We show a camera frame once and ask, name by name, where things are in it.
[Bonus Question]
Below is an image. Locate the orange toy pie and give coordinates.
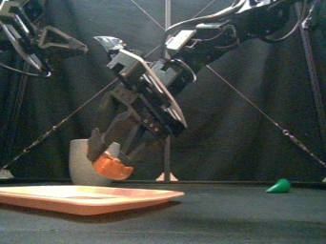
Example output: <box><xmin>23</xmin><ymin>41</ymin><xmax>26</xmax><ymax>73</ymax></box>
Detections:
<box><xmin>93</xmin><ymin>151</ymin><xmax>135</xmax><ymax>181</ymax></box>

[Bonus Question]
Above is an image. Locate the pink rectangular plate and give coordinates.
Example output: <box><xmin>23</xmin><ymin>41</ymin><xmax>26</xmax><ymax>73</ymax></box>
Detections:
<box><xmin>0</xmin><ymin>185</ymin><xmax>186</xmax><ymax>217</ymax></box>

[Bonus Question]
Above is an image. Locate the grey plastic cup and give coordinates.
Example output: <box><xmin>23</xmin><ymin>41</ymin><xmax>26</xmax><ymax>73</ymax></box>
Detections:
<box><xmin>69</xmin><ymin>138</ymin><xmax>123</xmax><ymax>187</ymax></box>

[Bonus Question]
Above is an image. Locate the black cloth backdrop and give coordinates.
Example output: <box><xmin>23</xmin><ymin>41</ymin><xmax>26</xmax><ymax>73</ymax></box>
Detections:
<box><xmin>0</xmin><ymin>0</ymin><xmax>326</xmax><ymax>184</ymax></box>

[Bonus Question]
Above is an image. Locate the green toy pepper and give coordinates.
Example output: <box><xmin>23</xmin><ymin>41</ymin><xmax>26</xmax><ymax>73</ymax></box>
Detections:
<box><xmin>265</xmin><ymin>177</ymin><xmax>293</xmax><ymax>194</ymax></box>

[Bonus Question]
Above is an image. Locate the thin vertical frame pole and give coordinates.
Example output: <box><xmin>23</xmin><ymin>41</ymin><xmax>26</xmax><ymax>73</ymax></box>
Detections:
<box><xmin>162</xmin><ymin>0</ymin><xmax>173</xmax><ymax>175</ymax></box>

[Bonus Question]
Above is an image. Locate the metal pole foot bracket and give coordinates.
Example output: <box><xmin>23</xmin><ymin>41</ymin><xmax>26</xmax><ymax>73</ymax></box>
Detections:
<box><xmin>155</xmin><ymin>172</ymin><xmax>180</xmax><ymax>183</ymax></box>

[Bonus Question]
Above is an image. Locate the slanted metal frame post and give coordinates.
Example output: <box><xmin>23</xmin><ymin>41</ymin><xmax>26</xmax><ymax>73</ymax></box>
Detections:
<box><xmin>294</xmin><ymin>0</ymin><xmax>326</xmax><ymax>147</ymax></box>

